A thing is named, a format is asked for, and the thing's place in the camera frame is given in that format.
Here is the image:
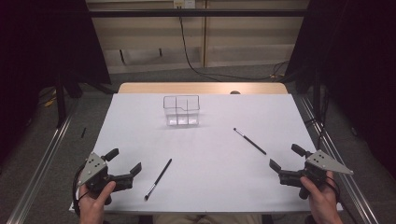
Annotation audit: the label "black horizontal bar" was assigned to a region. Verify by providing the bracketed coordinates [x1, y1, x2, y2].
[88, 8, 309, 19]

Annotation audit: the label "black makeup brush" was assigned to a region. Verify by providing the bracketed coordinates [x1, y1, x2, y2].
[144, 158, 173, 202]
[233, 127, 268, 156]

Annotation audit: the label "white wall outlet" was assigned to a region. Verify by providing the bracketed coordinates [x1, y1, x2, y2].
[173, 0, 196, 9]

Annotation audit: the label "person's beige trousers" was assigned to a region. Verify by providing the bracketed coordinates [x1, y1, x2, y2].
[152, 213, 264, 224]

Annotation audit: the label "left hand-held gripper cable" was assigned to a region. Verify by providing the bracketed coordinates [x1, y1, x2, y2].
[71, 161, 91, 217]

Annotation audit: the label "aluminium floor rail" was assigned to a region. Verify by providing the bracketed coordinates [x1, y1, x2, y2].
[6, 102, 79, 224]
[298, 94, 379, 224]

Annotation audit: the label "person's left hand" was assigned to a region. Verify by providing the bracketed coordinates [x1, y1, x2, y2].
[78, 181, 117, 224]

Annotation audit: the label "black wall cable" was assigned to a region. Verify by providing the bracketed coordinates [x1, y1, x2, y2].
[178, 15, 290, 82]

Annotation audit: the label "clear plastic organizer box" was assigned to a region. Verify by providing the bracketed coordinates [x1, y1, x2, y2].
[163, 94, 201, 127]

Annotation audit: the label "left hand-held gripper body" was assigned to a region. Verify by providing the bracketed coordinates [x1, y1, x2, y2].
[77, 151, 135, 206]

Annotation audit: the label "black curtain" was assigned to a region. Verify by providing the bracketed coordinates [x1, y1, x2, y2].
[0, 0, 112, 164]
[284, 0, 396, 180]

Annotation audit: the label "white table sheet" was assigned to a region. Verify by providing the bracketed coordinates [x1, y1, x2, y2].
[68, 92, 344, 215]

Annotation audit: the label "hand-held gripper cable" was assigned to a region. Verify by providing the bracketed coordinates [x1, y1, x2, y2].
[323, 175, 342, 203]
[71, 161, 91, 217]

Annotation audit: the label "yellow floor cable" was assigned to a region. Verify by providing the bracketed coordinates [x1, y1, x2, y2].
[42, 89, 59, 108]

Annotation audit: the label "person's right hand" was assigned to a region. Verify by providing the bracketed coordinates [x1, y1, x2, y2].
[300, 175, 344, 224]

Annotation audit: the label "right hand-held gripper cable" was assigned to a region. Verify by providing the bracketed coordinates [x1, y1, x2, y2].
[323, 175, 342, 203]

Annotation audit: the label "wooden table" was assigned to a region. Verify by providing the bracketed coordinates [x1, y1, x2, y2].
[117, 81, 290, 95]

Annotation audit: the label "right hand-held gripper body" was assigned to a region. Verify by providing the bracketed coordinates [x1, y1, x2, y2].
[277, 149, 355, 201]

